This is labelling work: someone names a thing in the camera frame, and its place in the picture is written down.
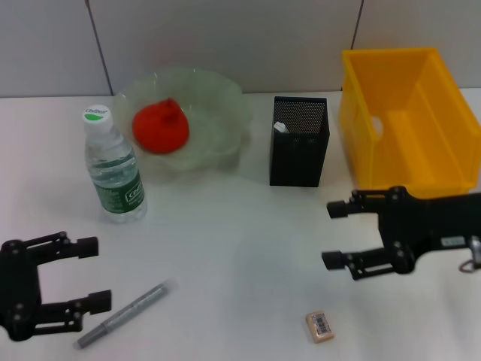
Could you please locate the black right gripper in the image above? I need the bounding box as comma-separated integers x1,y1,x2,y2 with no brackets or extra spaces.
321,186,481,282

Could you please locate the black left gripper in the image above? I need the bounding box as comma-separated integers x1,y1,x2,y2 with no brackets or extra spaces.
0,230,113,343

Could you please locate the grey marker pen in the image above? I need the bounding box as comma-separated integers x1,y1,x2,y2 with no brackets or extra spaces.
76,281,177,350

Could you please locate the clear green-label water bottle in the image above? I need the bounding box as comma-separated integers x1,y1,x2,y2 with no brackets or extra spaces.
81,103,149,225

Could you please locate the beige eraser with barcode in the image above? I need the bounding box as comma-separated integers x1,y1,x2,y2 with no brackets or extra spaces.
304,308,335,343

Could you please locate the orange fruit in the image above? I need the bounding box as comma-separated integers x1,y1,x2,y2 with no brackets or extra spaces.
131,96,191,154

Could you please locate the black mesh pen holder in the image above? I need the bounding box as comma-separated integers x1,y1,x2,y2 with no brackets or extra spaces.
269,96,331,188

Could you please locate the translucent green fruit bowl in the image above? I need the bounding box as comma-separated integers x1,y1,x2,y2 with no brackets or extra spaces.
112,66,253,177

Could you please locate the yellow plastic bin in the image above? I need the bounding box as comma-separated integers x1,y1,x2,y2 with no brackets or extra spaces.
339,47,481,200

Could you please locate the right gripper metal pin ring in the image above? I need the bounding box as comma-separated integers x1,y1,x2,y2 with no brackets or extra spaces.
458,235,481,274

